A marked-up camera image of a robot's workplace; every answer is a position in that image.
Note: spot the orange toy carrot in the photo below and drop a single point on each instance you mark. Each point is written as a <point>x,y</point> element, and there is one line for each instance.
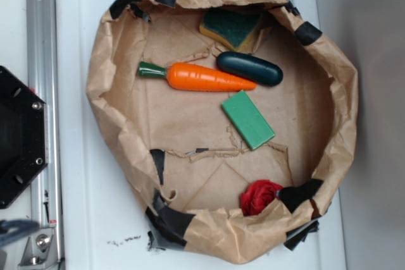
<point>192,77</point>

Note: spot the brown paper bag bin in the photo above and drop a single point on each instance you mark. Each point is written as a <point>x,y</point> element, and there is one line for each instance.
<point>183,158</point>

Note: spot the green rectangular block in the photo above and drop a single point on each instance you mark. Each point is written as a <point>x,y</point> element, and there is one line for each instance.
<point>248,121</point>

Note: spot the dark green toy cucumber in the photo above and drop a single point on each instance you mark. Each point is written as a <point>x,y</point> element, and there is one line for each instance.
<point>250,67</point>

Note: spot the red crumpled cloth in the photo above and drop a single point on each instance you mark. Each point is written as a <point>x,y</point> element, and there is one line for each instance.
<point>258,196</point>

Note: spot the green yellow sponge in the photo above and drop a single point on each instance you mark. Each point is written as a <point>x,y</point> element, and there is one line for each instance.
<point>232,29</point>

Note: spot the aluminium extrusion rail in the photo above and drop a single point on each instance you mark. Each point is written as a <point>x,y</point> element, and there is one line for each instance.
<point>46,201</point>

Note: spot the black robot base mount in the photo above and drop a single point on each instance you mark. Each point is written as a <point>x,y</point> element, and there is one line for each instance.
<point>23,137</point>

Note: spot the metal corner bracket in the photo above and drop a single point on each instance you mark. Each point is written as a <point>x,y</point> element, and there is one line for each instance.
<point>41,250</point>

